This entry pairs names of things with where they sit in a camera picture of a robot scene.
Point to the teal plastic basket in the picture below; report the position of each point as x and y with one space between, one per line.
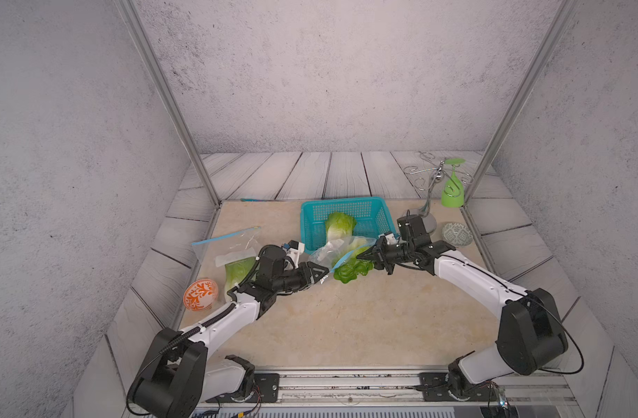
324 220

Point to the right aluminium frame post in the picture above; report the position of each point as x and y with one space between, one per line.
523 92

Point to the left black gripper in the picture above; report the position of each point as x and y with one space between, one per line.
306 273

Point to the aluminium front rail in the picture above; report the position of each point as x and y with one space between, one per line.
389 392

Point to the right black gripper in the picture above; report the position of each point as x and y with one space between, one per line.
378 255

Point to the orange patterned bowl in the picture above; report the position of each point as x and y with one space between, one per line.
201 295

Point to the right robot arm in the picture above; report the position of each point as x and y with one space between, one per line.
530 332

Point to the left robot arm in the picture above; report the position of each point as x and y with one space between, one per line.
176 374

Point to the silver metal cup rack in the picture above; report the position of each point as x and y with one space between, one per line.
431 178

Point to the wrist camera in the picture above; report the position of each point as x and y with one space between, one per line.
391 239
293 250

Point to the left aluminium frame post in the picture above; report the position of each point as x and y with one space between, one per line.
144 47

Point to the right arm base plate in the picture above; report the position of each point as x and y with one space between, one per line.
437 387

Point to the clear zipper bag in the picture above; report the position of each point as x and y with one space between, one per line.
213 254
328 255

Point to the aluminium frame post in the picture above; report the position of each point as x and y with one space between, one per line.
144 47
523 92

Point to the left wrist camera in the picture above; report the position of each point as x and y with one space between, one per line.
293 250

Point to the chinese cabbage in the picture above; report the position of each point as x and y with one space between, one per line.
339 226
236 272
348 267

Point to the green plastic goblet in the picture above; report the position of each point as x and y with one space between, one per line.
453 192

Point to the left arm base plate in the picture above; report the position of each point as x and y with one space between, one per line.
265 389

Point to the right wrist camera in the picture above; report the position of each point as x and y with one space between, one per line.
391 239

